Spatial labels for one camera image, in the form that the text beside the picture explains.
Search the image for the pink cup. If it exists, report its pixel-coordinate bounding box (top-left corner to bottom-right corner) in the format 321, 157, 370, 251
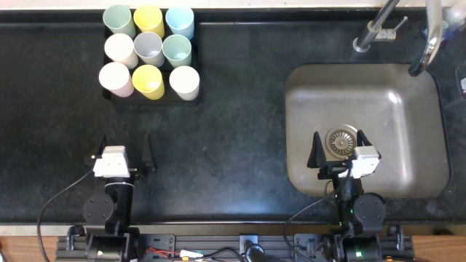
98, 61, 135, 98

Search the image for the green cup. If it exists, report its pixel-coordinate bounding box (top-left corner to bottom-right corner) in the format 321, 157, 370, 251
102, 4, 137, 39
162, 33, 193, 69

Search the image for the blue cup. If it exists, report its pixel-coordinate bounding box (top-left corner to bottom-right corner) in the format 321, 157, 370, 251
165, 6, 195, 40

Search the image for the black cable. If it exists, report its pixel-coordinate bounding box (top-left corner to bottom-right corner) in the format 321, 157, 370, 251
283, 163, 354, 262
36, 169, 95, 262

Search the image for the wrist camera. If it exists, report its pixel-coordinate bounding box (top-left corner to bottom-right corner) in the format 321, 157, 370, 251
338, 146, 381, 179
92, 145, 131, 178

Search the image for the grey cup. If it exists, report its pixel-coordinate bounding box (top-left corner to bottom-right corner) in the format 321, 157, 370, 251
133, 31, 166, 68

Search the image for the black tray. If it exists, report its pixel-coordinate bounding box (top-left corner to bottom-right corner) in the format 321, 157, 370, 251
102, 7, 200, 106

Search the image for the white cup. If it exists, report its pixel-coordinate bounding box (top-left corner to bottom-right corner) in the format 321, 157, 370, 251
103, 33, 139, 70
168, 65, 201, 102

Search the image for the steel sink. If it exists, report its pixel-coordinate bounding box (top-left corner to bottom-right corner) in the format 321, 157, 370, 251
285, 63, 451, 199

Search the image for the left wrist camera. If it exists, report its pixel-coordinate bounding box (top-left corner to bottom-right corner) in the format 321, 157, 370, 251
92, 145, 131, 178

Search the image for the yellow cup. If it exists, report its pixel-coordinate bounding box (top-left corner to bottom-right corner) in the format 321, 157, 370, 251
133, 4, 165, 39
131, 64, 165, 101

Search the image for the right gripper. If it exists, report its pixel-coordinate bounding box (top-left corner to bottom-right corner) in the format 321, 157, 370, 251
307, 129, 382, 181

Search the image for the mounting rail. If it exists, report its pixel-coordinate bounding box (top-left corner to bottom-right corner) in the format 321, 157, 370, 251
56, 225, 416, 262

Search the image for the steel tap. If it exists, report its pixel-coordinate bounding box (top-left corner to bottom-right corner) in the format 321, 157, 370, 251
352, 0, 445, 77

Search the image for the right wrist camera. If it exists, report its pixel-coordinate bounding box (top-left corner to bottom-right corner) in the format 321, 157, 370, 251
338, 146, 381, 179

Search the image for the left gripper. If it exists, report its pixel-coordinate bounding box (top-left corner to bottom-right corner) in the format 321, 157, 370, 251
97, 133, 158, 182

